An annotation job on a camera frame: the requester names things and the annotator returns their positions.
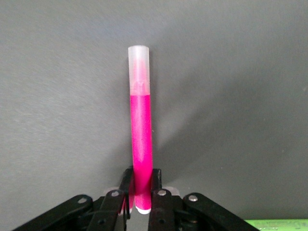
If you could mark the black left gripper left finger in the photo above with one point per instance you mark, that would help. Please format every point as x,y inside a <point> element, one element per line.
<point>106,214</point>

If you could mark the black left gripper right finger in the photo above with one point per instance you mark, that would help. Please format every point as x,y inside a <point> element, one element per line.
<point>168,214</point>

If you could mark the pink marker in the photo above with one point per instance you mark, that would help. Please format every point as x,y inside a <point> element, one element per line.
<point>140,132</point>

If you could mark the green marker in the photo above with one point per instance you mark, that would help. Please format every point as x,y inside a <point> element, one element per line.
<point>276,226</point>

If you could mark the dark grey table cloth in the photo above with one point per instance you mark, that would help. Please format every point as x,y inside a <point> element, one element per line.
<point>48,72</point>

